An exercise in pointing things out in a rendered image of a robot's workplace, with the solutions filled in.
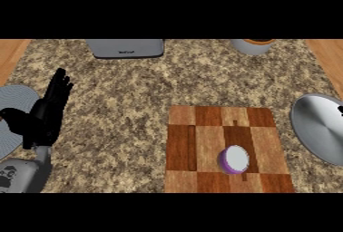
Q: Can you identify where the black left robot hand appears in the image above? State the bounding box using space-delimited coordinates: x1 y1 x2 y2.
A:
0 68 75 150

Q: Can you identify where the silver round pan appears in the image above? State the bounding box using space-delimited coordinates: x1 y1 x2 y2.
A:
290 92 343 167

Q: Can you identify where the checkered wooden cutting board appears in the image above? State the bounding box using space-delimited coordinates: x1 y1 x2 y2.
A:
164 105 296 194

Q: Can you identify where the grey flat appliance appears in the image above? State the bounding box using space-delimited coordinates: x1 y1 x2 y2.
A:
84 39 165 60

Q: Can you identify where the grey pot with brown rim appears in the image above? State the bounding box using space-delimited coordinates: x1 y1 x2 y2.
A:
229 39 276 56

